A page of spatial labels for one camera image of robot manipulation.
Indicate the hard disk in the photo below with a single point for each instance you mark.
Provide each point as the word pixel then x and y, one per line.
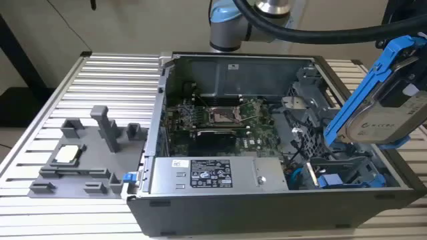
pixel 377 125

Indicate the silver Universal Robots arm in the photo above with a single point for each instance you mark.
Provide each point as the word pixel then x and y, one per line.
pixel 227 27

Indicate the disk bay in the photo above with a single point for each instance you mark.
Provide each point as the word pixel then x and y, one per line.
pixel 350 172

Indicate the black table corner cap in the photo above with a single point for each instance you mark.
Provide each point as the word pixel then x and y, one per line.
pixel 87 53
pixel 357 62

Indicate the metal drive cage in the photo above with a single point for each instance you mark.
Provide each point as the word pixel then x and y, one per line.
pixel 307 117

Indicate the green motherboard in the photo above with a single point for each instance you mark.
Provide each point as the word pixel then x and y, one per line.
pixel 256 135

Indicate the locking lever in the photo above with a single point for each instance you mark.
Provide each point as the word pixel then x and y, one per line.
pixel 240 110

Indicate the CPU socket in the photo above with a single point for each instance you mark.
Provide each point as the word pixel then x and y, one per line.
pixel 222 117

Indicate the black graphics card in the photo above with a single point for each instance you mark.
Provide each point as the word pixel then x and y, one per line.
pixel 214 142

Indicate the grey open PC case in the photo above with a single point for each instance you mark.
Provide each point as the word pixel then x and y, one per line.
pixel 234 215

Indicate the silver power supply unit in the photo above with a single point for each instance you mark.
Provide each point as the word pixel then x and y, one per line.
pixel 167 175

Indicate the blue case latch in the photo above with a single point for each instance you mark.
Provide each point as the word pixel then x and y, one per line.
pixel 128 178

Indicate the grey parts rack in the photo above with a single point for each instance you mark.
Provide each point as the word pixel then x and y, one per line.
pixel 96 155

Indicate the black hanging object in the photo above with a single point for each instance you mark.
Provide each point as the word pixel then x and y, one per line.
pixel 94 5

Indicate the silver CPU chip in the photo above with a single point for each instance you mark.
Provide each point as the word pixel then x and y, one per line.
pixel 68 153

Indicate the black furniture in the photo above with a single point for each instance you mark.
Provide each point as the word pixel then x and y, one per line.
pixel 20 107

